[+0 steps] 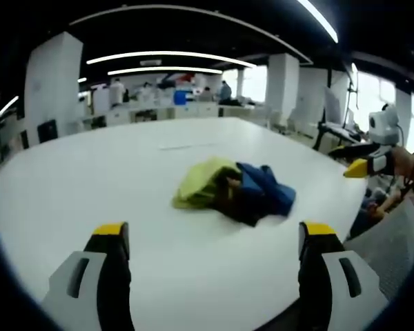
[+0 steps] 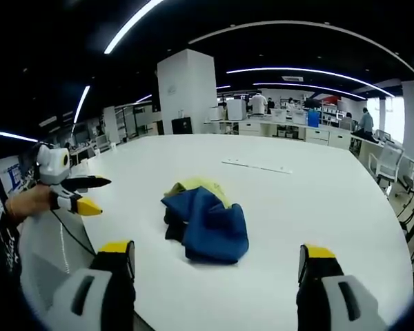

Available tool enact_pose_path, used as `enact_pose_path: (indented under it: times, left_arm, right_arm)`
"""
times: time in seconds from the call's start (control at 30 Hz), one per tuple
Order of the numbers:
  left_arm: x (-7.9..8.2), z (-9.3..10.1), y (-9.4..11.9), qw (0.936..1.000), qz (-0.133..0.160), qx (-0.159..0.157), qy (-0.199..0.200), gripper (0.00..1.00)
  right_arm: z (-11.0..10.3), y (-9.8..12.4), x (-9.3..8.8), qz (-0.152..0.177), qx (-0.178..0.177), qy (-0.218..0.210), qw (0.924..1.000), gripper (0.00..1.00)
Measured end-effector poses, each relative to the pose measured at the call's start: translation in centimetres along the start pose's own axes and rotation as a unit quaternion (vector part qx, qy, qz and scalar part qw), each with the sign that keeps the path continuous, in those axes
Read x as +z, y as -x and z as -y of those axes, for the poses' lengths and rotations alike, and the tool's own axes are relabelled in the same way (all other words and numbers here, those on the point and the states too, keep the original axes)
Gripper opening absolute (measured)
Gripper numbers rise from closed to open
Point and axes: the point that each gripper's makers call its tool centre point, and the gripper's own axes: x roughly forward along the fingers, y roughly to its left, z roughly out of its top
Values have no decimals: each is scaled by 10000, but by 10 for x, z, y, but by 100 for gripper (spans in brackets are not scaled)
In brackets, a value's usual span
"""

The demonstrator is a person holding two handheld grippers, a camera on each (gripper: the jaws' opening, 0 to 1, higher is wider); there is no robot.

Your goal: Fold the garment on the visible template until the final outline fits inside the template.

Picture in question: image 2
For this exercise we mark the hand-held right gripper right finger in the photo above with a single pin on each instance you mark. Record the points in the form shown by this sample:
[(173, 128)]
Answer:
[(331, 296)]

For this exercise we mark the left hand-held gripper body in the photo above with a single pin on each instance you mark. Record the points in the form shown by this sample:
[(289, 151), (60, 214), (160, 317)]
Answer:
[(51, 165)]

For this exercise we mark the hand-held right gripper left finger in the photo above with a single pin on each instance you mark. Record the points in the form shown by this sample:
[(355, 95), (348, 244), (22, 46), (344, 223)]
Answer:
[(89, 296)]

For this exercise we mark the blue and yellow garment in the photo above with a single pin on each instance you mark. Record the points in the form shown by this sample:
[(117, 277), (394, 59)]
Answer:
[(210, 227)]

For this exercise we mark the white template strip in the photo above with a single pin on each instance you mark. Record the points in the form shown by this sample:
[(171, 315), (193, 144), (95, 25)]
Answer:
[(258, 167)]

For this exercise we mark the person's left hand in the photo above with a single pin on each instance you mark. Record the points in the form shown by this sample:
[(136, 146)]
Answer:
[(29, 203)]

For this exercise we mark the blue and white banner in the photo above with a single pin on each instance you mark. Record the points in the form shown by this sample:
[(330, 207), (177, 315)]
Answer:
[(12, 172)]

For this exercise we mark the short ceiling light strip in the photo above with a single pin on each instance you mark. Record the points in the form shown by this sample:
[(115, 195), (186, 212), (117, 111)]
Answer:
[(81, 105)]

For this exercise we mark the person's black printed shirt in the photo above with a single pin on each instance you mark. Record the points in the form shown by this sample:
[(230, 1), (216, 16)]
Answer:
[(1, 234)]

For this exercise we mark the black box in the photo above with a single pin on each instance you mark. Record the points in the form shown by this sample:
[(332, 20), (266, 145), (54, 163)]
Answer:
[(182, 125)]

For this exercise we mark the white office chair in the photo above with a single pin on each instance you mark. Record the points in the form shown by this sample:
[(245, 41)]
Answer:
[(388, 160)]

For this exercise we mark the long ceiling light strip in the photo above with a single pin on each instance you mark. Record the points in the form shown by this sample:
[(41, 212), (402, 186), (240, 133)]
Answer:
[(131, 27)]

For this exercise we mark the white appliance box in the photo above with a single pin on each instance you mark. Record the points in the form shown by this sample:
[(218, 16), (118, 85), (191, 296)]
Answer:
[(236, 109)]

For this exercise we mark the white counter cabinets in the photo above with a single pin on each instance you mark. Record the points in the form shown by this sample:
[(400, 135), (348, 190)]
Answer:
[(296, 132)]

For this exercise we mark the blue storage bin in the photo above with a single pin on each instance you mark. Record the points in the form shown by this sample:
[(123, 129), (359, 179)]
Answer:
[(314, 119)]

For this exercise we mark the curved ceiling light strip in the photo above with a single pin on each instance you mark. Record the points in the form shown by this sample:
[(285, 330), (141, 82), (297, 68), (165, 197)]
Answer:
[(314, 71)]

